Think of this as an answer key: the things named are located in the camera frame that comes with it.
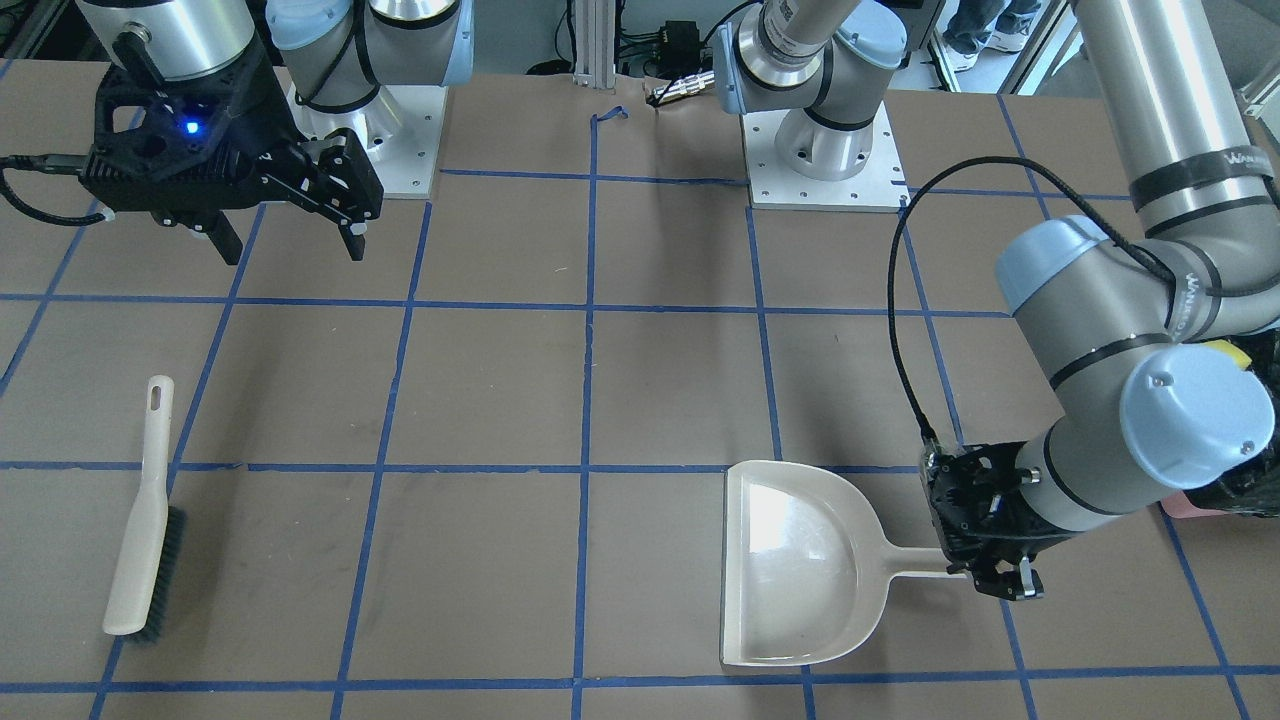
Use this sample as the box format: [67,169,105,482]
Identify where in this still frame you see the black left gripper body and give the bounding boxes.
[920,442,1046,601]

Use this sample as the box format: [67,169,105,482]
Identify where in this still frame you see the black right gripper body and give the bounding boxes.
[78,45,332,224]

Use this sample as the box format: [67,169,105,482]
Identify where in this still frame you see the beige dustpan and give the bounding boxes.
[719,460,968,667]

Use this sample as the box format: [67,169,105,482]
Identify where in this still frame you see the white hand brush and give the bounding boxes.
[102,375,186,643]

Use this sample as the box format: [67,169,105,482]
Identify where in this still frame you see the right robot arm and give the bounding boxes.
[77,1,475,266]

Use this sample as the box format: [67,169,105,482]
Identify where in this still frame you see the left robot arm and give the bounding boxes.
[886,1,1279,600]

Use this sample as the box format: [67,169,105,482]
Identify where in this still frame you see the black lined trash bin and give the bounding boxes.
[1160,325,1280,521]

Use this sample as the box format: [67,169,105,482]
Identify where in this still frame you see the yellow sponge piece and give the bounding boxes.
[1203,340,1253,370]

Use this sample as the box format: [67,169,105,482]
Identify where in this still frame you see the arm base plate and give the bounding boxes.
[741,102,910,213]
[291,85,449,199]

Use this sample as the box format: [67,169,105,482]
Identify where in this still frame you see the aluminium frame post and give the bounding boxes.
[570,0,620,92]

